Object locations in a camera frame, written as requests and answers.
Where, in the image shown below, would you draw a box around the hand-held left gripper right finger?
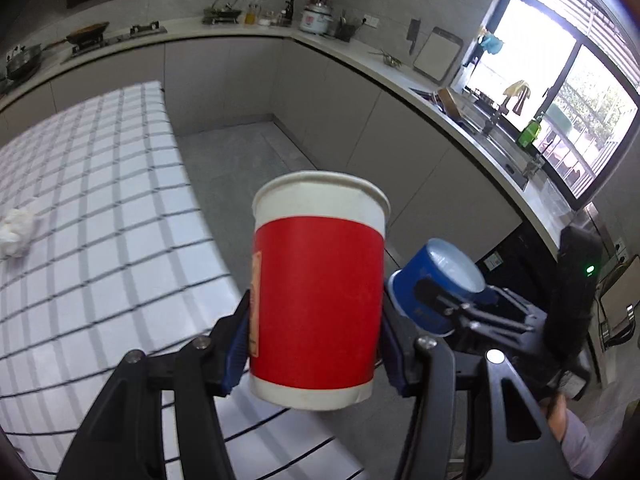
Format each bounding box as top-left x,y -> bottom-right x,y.
380,300 -> 573,480

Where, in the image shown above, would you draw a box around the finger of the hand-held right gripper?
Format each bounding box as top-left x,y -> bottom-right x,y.
480,285 -> 533,322
412,276 -> 538,336

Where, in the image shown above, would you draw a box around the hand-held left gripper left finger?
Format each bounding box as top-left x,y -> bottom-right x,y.
57,290 -> 251,480

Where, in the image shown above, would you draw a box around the blue paper cup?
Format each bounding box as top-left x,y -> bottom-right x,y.
387,238 -> 486,336

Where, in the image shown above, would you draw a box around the red paper cup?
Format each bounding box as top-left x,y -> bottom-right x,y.
250,171 -> 391,412

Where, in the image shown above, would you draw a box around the person's right forearm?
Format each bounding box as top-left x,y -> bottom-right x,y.
544,392 -> 626,480

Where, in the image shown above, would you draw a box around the black built-in appliance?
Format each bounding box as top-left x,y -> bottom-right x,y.
475,225 -> 561,311

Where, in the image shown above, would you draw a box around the chair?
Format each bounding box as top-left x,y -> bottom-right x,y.
597,260 -> 640,351

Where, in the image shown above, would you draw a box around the steel sink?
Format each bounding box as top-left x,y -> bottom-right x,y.
470,110 -> 531,191

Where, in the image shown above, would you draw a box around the green bottle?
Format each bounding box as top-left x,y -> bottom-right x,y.
516,117 -> 543,148

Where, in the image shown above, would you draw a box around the sink faucet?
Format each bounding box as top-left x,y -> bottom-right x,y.
482,91 -> 516,136

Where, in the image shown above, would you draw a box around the brown box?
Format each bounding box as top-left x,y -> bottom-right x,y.
437,87 -> 468,121

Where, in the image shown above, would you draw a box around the yellow rubber gloves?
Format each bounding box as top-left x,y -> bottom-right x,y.
501,80 -> 532,116

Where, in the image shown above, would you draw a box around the kitchen counter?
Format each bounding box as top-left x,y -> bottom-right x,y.
0,15 -> 601,306

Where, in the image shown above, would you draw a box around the white cutting board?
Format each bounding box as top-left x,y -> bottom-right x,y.
412,26 -> 463,86

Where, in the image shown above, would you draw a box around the white crumpled tissue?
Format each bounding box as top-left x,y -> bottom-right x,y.
0,207 -> 40,259

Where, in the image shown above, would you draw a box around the window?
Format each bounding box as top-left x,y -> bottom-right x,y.
450,0 -> 640,211

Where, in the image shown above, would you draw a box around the blue cloth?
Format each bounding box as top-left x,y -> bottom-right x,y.
477,30 -> 503,56

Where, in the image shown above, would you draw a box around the black utensil holder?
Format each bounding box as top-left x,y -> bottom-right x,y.
335,10 -> 357,42

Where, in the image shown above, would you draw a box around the white rice cooker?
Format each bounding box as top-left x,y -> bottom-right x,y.
300,0 -> 335,36

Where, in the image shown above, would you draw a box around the gas stove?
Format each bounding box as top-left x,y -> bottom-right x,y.
61,21 -> 168,63

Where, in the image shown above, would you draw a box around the wok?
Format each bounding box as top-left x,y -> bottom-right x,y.
42,21 -> 111,52

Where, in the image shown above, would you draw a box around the grey pot with lid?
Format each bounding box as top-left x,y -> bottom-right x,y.
4,44 -> 43,81

